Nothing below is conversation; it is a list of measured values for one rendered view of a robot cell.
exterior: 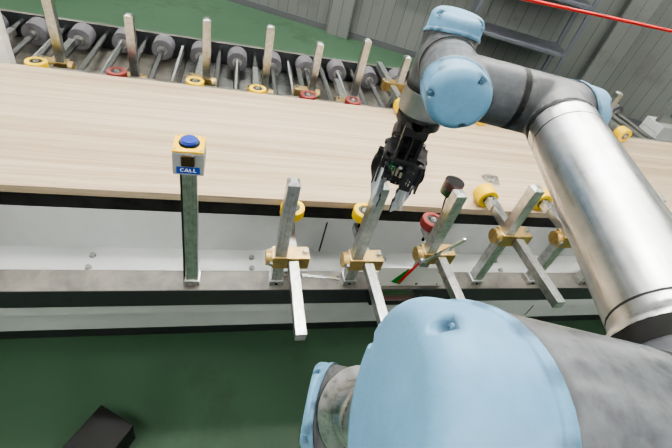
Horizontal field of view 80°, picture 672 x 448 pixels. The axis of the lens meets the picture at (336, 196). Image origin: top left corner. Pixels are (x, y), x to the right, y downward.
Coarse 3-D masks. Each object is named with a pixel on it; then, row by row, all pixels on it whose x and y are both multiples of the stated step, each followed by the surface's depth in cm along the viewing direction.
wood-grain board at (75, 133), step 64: (0, 64) 157; (0, 128) 130; (64, 128) 137; (128, 128) 144; (192, 128) 153; (256, 128) 162; (320, 128) 173; (384, 128) 185; (448, 128) 199; (64, 192) 118; (128, 192) 121; (256, 192) 133; (320, 192) 140; (512, 192) 167
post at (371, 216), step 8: (384, 184) 111; (384, 192) 111; (384, 200) 113; (368, 208) 117; (376, 208) 115; (368, 216) 117; (376, 216) 117; (360, 224) 123; (368, 224) 119; (376, 224) 119; (360, 232) 123; (368, 232) 121; (360, 240) 123; (368, 240) 124; (352, 248) 130; (360, 248) 126; (352, 256) 129; (360, 256) 128; (344, 272) 137; (352, 272) 133
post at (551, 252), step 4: (564, 232) 141; (548, 248) 147; (552, 248) 145; (556, 248) 144; (560, 248) 144; (564, 248) 144; (544, 252) 149; (548, 252) 147; (552, 252) 145; (556, 252) 145; (560, 252) 146; (540, 256) 151; (544, 256) 149; (548, 256) 147; (552, 256) 147; (556, 256) 147; (540, 260) 150; (544, 260) 149; (548, 260) 148; (552, 260) 148; (544, 264) 149; (548, 264) 150; (544, 268) 151; (528, 272) 156; (528, 276) 156
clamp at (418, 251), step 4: (444, 244) 138; (448, 244) 138; (416, 248) 134; (420, 248) 134; (424, 248) 134; (440, 248) 136; (444, 248) 136; (412, 252) 137; (416, 252) 134; (420, 252) 133; (424, 252) 133; (448, 252) 135; (452, 252) 136; (416, 256) 134; (420, 256) 133; (424, 256) 133; (428, 256) 133; (440, 256) 134; (444, 256) 134; (448, 256) 135; (452, 256) 135; (416, 260) 134; (432, 260) 135; (448, 260) 136; (452, 260) 137
